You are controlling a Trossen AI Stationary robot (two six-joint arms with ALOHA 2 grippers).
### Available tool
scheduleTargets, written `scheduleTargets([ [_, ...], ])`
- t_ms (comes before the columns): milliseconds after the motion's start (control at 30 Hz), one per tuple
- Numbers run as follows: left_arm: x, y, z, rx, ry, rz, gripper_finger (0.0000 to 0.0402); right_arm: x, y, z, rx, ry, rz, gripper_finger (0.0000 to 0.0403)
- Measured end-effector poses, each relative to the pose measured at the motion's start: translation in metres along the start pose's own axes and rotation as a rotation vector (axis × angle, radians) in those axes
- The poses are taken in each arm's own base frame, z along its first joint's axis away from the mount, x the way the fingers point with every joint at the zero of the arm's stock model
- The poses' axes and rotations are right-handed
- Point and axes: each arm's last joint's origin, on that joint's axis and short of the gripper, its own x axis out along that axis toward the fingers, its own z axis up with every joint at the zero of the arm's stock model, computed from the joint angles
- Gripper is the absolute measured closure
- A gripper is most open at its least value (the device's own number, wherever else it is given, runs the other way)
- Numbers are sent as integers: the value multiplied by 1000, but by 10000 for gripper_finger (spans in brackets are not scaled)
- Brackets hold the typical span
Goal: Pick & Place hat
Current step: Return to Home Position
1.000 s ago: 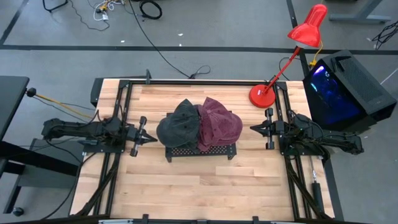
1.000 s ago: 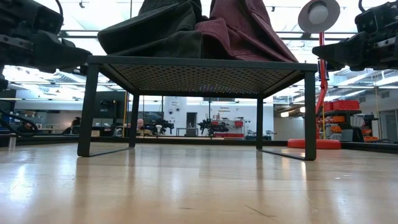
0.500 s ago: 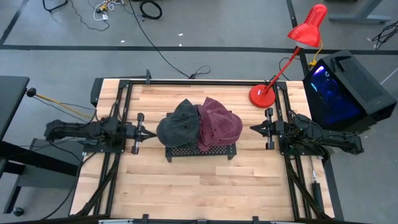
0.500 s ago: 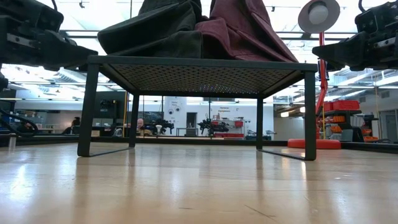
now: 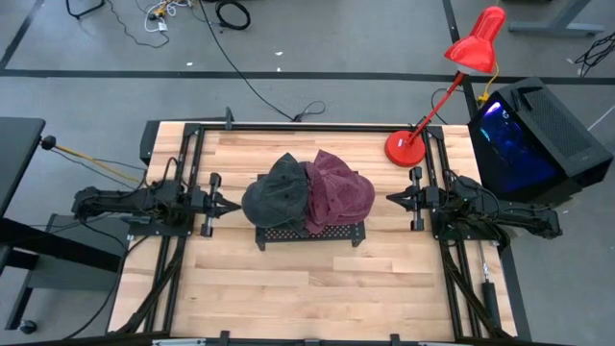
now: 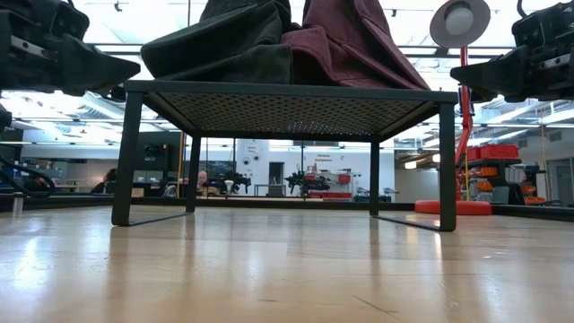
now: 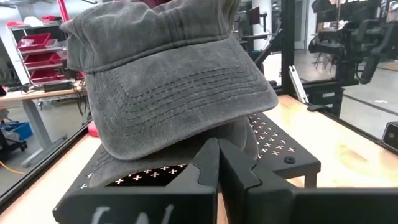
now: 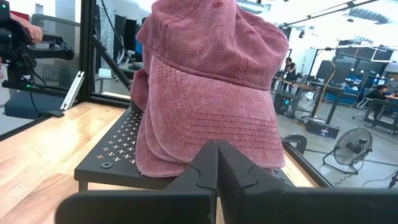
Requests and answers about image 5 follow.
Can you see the black gas strut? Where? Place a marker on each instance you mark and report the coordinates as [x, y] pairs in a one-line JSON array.
[[491, 303]]

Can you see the red desk lamp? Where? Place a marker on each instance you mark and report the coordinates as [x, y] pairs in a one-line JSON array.
[[475, 43]]

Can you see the black glass-sided computer tower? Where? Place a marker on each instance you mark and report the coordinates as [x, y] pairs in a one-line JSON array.
[[552, 120]]

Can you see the black desk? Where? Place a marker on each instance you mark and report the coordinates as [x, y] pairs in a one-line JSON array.
[[19, 158]]

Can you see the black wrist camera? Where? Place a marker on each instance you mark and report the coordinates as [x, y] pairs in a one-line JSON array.
[[431, 197], [198, 199]]

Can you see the white power strip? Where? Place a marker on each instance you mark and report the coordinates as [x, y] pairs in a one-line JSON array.
[[162, 26]]

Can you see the black perforated metal riser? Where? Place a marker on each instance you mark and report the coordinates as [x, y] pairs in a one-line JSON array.
[[336, 233]]

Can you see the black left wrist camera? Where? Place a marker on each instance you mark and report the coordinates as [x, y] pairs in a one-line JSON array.
[[198, 199]]

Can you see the silver mounting bracket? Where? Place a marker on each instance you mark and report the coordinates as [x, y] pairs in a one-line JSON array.
[[178, 342]]

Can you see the black wheeled stand base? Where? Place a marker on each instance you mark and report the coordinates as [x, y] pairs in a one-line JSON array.
[[48, 240]]

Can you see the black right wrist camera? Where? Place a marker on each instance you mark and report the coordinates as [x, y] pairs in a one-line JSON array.
[[431, 197]]

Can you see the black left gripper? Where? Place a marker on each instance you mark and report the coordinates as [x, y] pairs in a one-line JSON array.
[[211, 226]]

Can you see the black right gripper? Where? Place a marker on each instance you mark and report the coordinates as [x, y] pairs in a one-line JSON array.
[[417, 221]]

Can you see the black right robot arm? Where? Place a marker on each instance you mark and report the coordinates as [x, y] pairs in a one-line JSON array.
[[523, 216]]

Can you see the black aluminium table frame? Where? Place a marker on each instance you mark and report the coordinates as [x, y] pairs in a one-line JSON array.
[[336, 128]]

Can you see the grey desk leg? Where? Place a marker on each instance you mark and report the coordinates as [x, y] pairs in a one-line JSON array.
[[557, 26]]

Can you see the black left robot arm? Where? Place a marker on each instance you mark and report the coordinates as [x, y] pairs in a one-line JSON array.
[[120, 202]]

